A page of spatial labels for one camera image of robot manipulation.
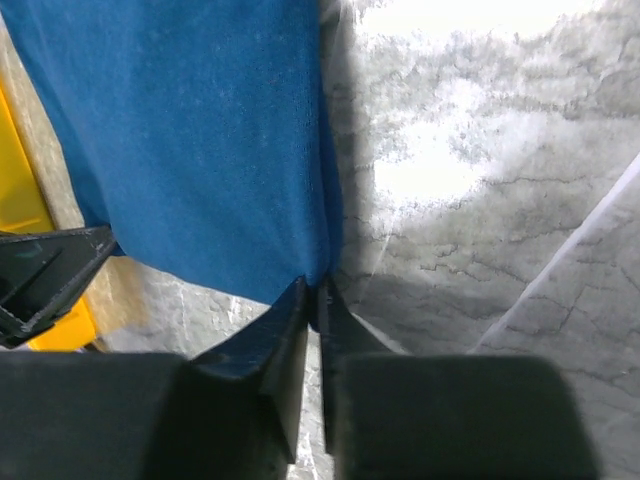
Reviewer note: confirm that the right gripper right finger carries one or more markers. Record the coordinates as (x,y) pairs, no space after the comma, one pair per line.
(399,416)

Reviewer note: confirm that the yellow plastic tray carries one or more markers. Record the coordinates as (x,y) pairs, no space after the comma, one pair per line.
(24,210)

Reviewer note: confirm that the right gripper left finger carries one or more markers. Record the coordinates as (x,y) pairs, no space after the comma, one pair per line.
(233,412)

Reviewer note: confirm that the blue t-shirt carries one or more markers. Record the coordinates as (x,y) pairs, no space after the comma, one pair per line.
(196,130)

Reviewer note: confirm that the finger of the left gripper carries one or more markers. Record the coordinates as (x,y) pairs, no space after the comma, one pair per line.
(44,274)

